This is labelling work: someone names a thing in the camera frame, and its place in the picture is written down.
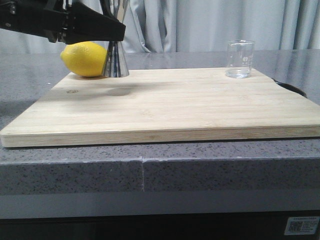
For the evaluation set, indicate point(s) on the yellow lemon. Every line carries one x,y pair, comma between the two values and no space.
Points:
84,59

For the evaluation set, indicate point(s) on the wooden cutting board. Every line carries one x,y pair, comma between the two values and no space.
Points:
163,105

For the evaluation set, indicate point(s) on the grey curtain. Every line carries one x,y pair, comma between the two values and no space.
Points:
207,25

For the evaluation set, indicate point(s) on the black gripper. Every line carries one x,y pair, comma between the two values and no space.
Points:
66,21

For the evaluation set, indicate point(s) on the steel double jigger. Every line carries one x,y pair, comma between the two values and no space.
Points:
115,62

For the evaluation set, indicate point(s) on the small glass beaker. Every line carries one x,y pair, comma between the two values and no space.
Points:
239,58

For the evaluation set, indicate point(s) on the white QR code label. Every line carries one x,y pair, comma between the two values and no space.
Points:
301,225

